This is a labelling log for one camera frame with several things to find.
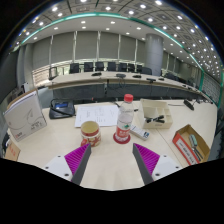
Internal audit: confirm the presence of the small white rectangular box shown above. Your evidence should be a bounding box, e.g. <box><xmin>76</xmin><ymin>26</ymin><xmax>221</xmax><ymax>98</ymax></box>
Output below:
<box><xmin>129</xmin><ymin>124</ymin><xmax>151</xmax><ymax>141</ymax></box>

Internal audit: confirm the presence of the grey hand tool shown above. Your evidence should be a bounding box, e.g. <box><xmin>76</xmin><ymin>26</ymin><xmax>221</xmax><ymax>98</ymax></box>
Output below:
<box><xmin>188</xmin><ymin>133</ymin><xmax>203</xmax><ymax>161</ymax></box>

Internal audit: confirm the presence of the black desktop conference unit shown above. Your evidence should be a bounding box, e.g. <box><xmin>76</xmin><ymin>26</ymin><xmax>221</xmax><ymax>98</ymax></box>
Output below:
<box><xmin>48</xmin><ymin>98</ymin><xmax>76</xmax><ymax>120</ymax></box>

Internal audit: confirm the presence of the open brown cardboard box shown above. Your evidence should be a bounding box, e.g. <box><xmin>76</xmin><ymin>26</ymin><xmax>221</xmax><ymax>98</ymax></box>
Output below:
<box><xmin>171</xmin><ymin>124</ymin><xmax>211</xmax><ymax>166</ymax></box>

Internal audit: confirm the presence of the flat round red coaster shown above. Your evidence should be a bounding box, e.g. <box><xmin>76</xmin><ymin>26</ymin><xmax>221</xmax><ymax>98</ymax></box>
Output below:
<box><xmin>112</xmin><ymin>132</ymin><xmax>132</xmax><ymax>145</ymax></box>

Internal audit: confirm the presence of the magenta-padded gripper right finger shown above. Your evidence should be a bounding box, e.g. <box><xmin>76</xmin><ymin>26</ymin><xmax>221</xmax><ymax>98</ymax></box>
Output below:
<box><xmin>131</xmin><ymin>142</ymin><xmax>183</xmax><ymax>186</ymax></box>

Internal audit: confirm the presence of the white printed paper sheet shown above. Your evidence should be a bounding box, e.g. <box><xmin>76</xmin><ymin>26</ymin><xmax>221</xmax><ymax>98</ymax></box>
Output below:
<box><xmin>74</xmin><ymin>104</ymin><xmax>120</xmax><ymax>128</ymax></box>

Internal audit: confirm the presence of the white cardboard paper box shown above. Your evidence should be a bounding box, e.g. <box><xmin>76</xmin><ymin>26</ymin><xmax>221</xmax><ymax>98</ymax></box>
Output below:
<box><xmin>3</xmin><ymin>89</ymin><xmax>48</xmax><ymax>143</ymax></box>

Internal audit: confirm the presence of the red floral ceramic mug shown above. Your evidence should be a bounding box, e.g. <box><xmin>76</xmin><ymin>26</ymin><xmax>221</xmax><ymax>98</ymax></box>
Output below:
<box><xmin>80</xmin><ymin>120</ymin><xmax>102</xmax><ymax>148</ymax></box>

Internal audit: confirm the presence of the flat brown cardboard envelope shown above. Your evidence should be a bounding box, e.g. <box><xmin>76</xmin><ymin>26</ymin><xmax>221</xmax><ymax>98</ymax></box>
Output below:
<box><xmin>3</xmin><ymin>139</ymin><xmax>22</xmax><ymax>163</ymax></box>

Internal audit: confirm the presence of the group of ceiling lights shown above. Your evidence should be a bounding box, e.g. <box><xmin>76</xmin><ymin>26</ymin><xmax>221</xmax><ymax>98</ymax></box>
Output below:
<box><xmin>13</xmin><ymin>0</ymin><xmax>224</xmax><ymax>84</ymax></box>

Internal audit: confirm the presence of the long curved conference desk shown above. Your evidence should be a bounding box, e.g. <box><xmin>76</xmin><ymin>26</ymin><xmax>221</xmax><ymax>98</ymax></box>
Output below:
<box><xmin>46</xmin><ymin>70</ymin><xmax>208</xmax><ymax>103</ymax></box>

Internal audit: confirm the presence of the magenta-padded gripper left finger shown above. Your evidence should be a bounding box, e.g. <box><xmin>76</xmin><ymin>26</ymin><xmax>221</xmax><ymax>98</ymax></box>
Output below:
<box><xmin>42</xmin><ymin>143</ymin><xmax>92</xmax><ymax>186</ymax></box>

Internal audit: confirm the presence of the row of black office chairs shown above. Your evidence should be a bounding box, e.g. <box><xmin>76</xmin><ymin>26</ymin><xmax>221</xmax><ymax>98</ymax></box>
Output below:
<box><xmin>48</xmin><ymin>61</ymin><xmax>154</xmax><ymax>81</ymax></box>

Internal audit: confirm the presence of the black tool in organizer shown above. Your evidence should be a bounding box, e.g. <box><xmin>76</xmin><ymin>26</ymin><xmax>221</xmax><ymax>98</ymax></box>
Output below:
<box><xmin>145</xmin><ymin>114</ymin><xmax>166</xmax><ymax>124</ymax></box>

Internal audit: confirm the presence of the clear red-capped water bottle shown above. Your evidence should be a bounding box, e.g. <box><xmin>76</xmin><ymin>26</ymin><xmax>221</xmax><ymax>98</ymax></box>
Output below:
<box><xmin>114</xmin><ymin>93</ymin><xmax>135</xmax><ymax>144</ymax></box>

